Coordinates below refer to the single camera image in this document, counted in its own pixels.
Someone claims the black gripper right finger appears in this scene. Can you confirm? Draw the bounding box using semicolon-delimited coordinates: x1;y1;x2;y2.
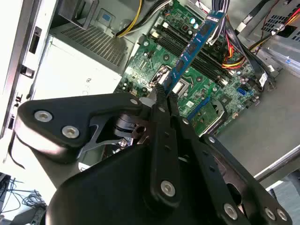
169;92;293;225

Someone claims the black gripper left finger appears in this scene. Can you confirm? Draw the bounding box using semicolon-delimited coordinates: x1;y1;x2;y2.
14;85;185;208

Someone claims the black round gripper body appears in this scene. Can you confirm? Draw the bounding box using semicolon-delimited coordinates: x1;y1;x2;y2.
45;113;251;225

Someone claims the blue RAM stick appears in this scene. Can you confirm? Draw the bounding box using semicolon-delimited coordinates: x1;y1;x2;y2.
163;10;227;95

